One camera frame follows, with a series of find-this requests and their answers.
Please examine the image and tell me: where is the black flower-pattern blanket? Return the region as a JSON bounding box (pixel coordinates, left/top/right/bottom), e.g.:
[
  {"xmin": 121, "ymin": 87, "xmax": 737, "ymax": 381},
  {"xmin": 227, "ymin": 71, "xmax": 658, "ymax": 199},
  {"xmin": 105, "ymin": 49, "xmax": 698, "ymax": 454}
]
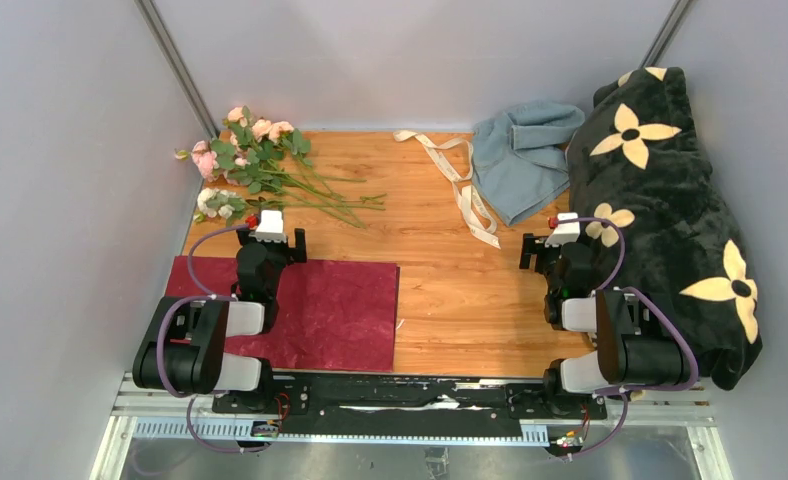
[{"xmin": 566, "ymin": 67, "xmax": 762, "ymax": 390}]

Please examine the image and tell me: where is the pink rose stem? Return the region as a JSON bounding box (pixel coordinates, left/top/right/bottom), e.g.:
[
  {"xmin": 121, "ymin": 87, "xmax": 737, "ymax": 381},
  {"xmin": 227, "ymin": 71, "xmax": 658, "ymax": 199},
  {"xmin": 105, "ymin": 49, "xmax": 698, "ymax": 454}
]
[{"xmin": 174, "ymin": 133, "xmax": 386, "ymax": 225}]

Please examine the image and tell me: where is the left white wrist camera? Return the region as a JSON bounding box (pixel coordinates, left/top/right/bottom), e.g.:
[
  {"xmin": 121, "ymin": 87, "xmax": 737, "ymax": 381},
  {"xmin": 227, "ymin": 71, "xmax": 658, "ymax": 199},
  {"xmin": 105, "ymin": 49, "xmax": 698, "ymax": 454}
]
[{"xmin": 245, "ymin": 210, "xmax": 287, "ymax": 243}]

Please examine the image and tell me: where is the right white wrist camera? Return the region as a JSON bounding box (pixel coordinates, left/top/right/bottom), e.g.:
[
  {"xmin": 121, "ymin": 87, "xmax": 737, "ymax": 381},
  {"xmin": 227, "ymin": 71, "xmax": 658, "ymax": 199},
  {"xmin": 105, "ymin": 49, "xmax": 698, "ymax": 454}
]
[{"xmin": 545, "ymin": 212, "xmax": 580, "ymax": 247}]

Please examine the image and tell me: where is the dark red wrapping paper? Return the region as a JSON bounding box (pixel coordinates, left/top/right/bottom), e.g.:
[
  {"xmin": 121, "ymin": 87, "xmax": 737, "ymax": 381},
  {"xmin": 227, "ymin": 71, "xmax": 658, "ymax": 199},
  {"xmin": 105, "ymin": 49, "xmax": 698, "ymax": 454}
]
[{"xmin": 163, "ymin": 255, "xmax": 401, "ymax": 374}]

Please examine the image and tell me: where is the cream printed ribbon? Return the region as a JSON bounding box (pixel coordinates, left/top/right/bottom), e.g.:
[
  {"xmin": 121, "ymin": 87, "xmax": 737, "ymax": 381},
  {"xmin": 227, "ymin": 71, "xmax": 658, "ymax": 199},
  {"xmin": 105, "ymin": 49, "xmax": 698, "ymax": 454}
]
[{"xmin": 393, "ymin": 130, "xmax": 501, "ymax": 249}]

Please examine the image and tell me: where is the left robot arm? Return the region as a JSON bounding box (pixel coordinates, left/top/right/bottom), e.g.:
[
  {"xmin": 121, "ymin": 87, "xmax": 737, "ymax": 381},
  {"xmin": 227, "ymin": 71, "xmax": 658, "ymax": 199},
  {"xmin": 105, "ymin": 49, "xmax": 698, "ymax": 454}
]
[{"xmin": 131, "ymin": 227, "xmax": 307, "ymax": 413}]

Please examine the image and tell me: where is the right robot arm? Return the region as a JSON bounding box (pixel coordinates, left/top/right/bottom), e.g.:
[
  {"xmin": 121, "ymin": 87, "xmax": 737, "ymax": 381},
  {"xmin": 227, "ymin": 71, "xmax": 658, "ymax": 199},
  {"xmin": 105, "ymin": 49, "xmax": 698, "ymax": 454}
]
[{"xmin": 508, "ymin": 233, "xmax": 699, "ymax": 418}]

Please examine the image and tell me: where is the blue towel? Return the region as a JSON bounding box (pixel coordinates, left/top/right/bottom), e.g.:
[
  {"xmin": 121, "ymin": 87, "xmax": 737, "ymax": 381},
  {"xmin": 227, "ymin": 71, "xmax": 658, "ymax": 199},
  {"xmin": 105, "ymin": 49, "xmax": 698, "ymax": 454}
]
[{"xmin": 472, "ymin": 100, "xmax": 585, "ymax": 226}]

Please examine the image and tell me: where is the white rose stem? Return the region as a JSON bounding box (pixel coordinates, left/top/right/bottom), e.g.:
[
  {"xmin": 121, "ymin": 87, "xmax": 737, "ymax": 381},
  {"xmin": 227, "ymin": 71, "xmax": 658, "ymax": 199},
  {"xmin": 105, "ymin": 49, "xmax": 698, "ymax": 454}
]
[{"xmin": 193, "ymin": 187, "xmax": 385, "ymax": 225}]

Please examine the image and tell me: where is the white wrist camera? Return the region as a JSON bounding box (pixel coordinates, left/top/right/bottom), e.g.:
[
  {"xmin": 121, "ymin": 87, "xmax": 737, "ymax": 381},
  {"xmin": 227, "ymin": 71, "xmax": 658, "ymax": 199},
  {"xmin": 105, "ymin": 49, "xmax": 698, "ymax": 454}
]
[
  {"xmin": 545, "ymin": 212, "xmax": 580, "ymax": 247},
  {"xmin": 245, "ymin": 210, "xmax": 287, "ymax": 243}
]

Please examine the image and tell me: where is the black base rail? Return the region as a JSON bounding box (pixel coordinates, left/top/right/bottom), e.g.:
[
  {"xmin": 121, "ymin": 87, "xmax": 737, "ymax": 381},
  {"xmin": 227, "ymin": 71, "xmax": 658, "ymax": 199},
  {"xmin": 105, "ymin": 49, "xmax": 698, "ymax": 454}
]
[{"xmin": 211, "ymin": 371, "xmax": 607, "ymax": 439}]

